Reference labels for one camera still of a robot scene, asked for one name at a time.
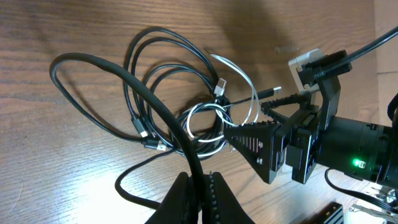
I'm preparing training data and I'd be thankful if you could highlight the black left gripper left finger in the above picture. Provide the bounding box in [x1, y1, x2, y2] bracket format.
[146, 172, 199, 224]

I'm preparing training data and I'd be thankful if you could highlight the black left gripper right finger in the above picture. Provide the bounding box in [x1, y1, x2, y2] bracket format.
[203, 172, 254, 224]

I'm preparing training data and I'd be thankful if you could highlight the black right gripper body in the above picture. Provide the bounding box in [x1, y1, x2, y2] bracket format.
[273, 109, 319, 184]

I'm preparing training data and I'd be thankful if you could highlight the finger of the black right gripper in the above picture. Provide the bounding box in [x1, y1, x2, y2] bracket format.
[261, 93, 311, 124]
[224, 121, 280, 184]

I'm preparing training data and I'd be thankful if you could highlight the black USB cable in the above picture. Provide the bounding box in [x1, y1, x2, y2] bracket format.
[123, 26, 282, 161]

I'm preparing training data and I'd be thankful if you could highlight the white USB cable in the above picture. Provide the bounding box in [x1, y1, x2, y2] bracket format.
[185, 54, 261, 158]

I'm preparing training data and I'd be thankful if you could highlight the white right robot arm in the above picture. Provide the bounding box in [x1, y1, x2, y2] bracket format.
[224, 94, 397, 189]

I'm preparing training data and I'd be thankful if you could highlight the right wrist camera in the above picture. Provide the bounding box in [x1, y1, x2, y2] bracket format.
[288, 48, 354, 131]

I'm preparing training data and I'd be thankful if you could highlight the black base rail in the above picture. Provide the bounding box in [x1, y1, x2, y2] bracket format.
[300, 202, 345, 224]

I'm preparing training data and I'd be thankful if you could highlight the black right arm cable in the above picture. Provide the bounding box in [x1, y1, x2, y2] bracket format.
[313, 26, 398, 78]

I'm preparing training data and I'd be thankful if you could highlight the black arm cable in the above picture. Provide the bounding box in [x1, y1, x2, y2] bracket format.
[313, 26, 398, 78]
[49, 52, 208, 211]

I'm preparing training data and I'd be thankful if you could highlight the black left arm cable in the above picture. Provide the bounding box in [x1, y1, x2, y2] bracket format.
[49, 52, 208, 211]

